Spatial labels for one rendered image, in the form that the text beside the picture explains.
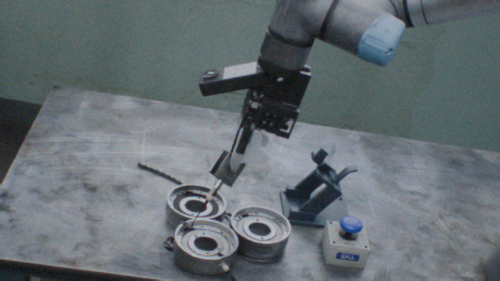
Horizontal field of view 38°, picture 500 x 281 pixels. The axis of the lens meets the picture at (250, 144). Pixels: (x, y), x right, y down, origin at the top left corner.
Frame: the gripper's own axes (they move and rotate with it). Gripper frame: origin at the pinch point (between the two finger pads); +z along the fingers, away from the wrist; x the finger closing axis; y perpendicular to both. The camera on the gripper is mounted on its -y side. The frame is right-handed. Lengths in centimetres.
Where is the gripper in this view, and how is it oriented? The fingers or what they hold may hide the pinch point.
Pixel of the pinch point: (231, 159)
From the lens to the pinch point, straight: 125.3
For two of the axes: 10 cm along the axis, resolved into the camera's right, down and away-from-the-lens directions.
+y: 9.5, 2.6, 1.4
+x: 0.1, -5.1, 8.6
